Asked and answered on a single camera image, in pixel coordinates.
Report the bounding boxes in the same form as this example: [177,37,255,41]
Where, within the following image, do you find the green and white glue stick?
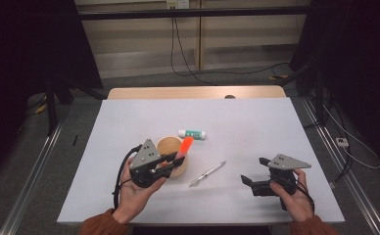
[177,128,208,141]

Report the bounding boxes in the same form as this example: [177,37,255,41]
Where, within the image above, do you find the right hand-held gripper cable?
[292,177,316,213]

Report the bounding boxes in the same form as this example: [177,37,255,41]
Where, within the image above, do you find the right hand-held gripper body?
[251,153,312,197]

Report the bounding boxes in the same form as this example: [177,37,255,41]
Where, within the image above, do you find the orange highlighter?
[160,136,195,169]

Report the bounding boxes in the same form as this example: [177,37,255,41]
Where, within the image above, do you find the white table mat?
[56,97,346,226]

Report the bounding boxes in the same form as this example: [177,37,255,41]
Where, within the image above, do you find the aluminium floor rail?
[300,97,380,235]
[0,120,65,235]

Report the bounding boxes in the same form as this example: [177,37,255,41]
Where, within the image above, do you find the white power adapter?
[335,136,350,148]

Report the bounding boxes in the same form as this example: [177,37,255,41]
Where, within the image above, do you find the white wall socket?
[166,0,191,10]

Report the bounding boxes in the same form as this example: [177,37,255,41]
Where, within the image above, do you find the black horizontal metal bar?
[76,5,313,22]

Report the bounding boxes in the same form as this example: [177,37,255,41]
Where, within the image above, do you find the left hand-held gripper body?
[128,138,172,189]

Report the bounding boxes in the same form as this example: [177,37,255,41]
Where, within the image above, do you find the silver pen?
[188,160,227,188]

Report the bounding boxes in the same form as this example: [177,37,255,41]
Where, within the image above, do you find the black floor cable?
[333,107,355,184]

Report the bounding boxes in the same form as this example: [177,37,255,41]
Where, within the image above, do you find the wooden pen holder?
[156,135,191,179]

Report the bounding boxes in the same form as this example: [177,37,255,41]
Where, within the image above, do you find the black curtain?
[0,0,104,184]
[289,0,380,167]

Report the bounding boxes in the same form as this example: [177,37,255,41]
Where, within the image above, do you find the person's right hand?
[269,168,315,223]

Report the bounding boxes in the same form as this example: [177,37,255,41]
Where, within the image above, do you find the person's left hand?
[112,156,168,225]

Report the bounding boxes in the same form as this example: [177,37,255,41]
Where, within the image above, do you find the black metal stand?
[282,58,326,126]
[44,77,108,136]

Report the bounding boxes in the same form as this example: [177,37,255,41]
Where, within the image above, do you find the left hand-held gripper cable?
[112,144,143,210]

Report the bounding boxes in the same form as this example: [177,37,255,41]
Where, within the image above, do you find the hand-held gripper cable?
[292,177,316,213]
[112,144,143,210]

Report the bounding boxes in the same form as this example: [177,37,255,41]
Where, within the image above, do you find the black wall cable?
[169,17,290,78]
[172,17,218,87]

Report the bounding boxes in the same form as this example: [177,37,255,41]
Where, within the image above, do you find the white floor cable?
[323,104,380,170]

